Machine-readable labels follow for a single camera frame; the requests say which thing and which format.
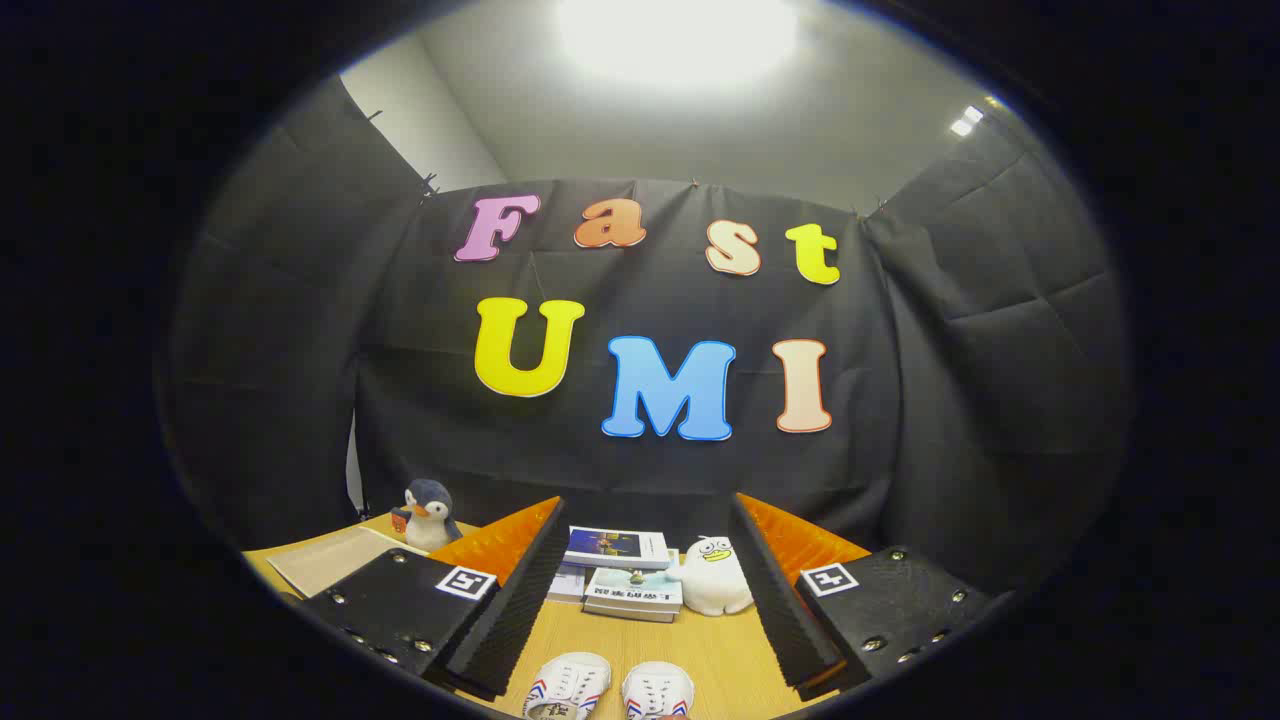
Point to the grey penguin plush toy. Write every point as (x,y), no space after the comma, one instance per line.
(428,512)

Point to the beige fabric storage box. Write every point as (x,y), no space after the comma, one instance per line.
(335,558)

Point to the book with blue night cover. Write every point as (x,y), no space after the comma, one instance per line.
(615,546)

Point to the black backdrop cloth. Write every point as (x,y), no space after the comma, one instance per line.
(620,460)

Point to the small ceiling light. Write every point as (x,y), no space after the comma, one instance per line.
(966,121)

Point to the thick white-edged book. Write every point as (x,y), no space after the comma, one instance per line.
(630,612)

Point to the white canvas shoe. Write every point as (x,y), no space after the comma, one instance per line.
(568,685)
(657,690)

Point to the white duck plush toy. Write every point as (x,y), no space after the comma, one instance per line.
(712,578)

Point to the bright ceiling light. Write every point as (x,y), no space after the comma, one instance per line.
(680,40)

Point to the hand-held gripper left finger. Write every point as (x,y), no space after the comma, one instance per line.
(520,600)

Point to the thin white book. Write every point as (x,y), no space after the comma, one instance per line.
(567,583)

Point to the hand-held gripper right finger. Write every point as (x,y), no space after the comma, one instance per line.
(775,600)

